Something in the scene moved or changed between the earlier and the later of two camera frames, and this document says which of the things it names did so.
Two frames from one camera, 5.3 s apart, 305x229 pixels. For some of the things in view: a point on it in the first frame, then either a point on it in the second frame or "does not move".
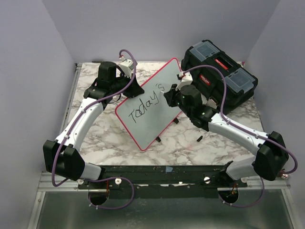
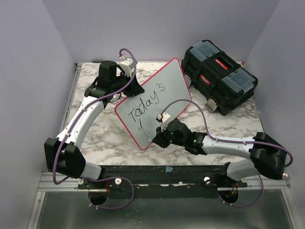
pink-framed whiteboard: (145, 118) does not move
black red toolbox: (240, 82) does not move
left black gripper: (135, 89) does not move
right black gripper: (169, 95) -> (159, 138)
